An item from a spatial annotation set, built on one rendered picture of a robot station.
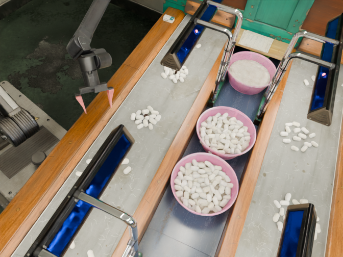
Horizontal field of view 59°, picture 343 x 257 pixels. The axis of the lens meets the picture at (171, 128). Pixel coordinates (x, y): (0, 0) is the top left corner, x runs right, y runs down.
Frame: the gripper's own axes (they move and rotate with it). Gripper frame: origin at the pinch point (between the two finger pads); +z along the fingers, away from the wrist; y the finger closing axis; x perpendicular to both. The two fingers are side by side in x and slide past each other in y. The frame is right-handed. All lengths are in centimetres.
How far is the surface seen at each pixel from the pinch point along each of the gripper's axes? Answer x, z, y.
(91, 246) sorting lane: 24, 42, 15
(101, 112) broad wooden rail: -16.4, 5.4, -1.7
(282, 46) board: -28, -6, -108
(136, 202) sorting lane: 15.8, 35.2, -4.3
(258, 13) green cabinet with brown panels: -35, -25, -98
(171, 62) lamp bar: 10.1, -12.4, -29.1
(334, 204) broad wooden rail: 38, 50, -76
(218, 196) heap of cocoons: 22, 40, -35
